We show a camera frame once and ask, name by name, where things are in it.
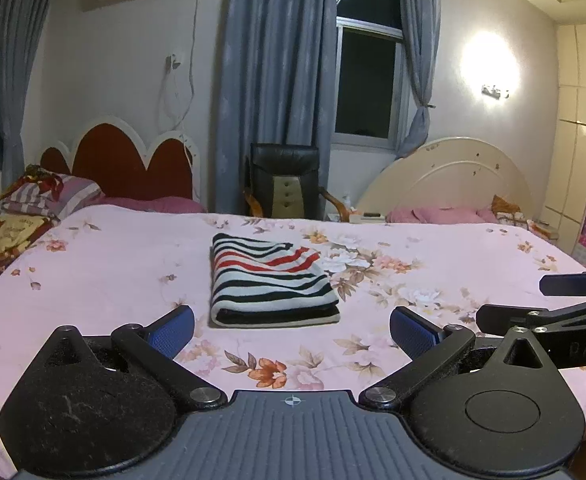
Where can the black leather armchair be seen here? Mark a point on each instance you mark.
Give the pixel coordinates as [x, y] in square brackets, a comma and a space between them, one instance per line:
[283, 175]

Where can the cream wardrobe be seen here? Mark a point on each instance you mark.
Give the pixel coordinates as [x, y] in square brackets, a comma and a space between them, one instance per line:
[578, 85]

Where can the grey-blue narrow curtain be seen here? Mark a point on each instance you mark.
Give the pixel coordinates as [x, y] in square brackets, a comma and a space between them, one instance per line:
[23, 60]

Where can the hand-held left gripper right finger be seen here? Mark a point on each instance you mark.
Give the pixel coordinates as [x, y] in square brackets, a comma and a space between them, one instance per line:
[413, 330]

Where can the grey-blue tied curtain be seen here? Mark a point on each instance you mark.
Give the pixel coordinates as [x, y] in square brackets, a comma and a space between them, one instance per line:
[420, 50]

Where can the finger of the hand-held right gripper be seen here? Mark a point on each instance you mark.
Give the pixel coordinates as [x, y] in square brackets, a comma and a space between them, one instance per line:
[503, 317]
[568, 284]

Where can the striped black white red sweater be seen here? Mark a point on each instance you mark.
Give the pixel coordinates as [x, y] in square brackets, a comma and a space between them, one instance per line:
[268, 280]

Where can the pink smooth pillow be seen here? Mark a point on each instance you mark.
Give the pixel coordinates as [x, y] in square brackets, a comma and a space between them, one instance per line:
[163, 204]

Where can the bedside table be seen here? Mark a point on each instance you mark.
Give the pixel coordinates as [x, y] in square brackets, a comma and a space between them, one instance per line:
[363, 217]

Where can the striped pink pillow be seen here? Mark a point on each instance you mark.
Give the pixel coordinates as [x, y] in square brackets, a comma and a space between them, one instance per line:
[68, 195]

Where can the wall lamp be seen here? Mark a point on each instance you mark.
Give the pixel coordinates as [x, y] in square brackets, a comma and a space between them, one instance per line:
[495, 91]

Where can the pink wrinkled pillow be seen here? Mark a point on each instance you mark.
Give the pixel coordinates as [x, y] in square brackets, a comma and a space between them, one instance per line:
[438, 215]

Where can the orange patterned pillow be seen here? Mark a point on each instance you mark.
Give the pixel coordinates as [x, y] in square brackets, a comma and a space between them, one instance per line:
[508, 210]

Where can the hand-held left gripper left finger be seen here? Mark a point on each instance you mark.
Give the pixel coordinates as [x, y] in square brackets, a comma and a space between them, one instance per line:
[173, 330]

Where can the folded yellow red blanket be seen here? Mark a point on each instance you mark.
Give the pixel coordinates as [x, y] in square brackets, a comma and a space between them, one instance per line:
[3, 240]

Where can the red patterned cloth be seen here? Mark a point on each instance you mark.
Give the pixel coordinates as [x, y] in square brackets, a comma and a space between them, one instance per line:
[45, 177]

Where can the window with white frame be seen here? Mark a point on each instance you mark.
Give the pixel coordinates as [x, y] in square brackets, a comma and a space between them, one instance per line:
[365, 85]

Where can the cream arched headboard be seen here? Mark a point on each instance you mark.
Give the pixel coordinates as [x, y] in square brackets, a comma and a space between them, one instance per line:
[448, 175]

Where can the pink floral bedsheet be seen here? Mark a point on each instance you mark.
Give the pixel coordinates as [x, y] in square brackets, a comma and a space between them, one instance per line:
[123, 270]

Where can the grey-blue wide curtain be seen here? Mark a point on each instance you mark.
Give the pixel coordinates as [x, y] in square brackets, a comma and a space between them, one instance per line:
[273, 85]

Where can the red scalloped headboard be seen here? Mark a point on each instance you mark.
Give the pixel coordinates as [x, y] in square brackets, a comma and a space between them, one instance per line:
[118, 160]

